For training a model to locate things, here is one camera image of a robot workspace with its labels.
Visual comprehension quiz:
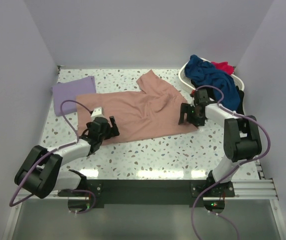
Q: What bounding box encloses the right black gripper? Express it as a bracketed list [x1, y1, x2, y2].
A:
[178, 103, 205, 128]

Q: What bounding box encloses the pink t shirt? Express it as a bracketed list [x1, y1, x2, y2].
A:
[76, 70, 197, 146]

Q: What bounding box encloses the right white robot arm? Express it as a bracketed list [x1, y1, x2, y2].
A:
[178, 88, 262, 197]

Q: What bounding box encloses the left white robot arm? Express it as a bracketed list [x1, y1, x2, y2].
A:
[14, 116, 120, 199]

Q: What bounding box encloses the blue t shirt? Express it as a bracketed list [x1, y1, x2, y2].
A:
[184, 54, 242, 113]

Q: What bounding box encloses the folded purple t shirt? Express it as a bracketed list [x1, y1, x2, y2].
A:
[51, 76, 96, 117]

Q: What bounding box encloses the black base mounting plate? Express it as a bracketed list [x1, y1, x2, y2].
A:
[57, 178, 236, 213]

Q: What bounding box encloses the red t shirt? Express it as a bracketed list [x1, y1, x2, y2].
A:
[211, 61, 235, 75]

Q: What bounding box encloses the white laundry basket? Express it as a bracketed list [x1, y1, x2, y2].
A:
[179, 63, 242, 101]

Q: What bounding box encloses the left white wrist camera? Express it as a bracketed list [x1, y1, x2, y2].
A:
[91, 107, 104, 119]

